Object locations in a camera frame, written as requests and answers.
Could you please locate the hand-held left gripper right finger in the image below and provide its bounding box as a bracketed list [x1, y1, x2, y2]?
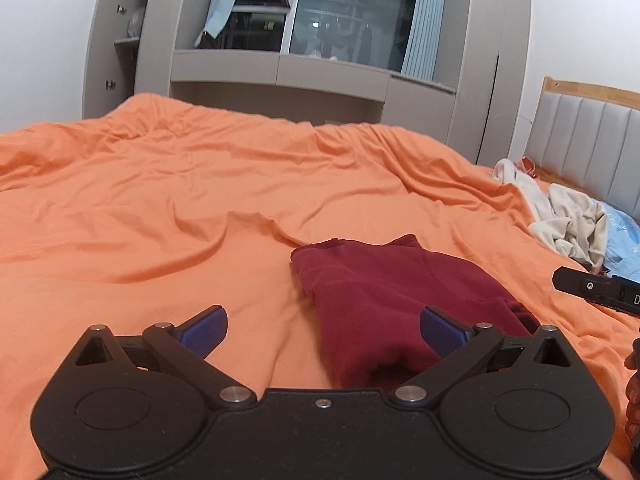
[389, 306, 574, 407]

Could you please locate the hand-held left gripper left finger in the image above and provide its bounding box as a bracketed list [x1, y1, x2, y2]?
[72, 305, 258, 409]

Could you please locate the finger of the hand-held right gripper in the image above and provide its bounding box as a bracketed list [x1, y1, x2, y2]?
[552, 266, 624, 307]

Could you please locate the dark red sweater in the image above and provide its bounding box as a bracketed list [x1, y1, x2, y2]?
[290, 234, 542, 389]

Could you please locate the person's right hand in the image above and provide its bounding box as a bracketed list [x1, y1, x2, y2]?
[622, 345, 640, 445]

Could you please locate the light blue garment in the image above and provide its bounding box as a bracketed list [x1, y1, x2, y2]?
[592, 200, 640, 282]

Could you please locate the cream garment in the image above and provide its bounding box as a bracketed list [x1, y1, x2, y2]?
[492, 159, 609, 272]

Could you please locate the orange duvet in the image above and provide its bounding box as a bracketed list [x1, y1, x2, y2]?
[0, 92, 640, 480]

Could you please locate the grey padded wooden headboard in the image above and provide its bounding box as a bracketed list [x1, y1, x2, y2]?
[522, 76, 640, 212]

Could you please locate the grey built-in wardrobe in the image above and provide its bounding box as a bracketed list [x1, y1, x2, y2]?
[82, 0, 534, 167]

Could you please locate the open grey wardrobe door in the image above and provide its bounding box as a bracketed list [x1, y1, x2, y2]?
[82, 0, 125, 122]

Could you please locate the long light blue curtain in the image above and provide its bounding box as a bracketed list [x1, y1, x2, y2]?
[400, 0, 449, 82]

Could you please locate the large window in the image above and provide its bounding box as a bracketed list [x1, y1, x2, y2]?
[227, 0, 427, 74]

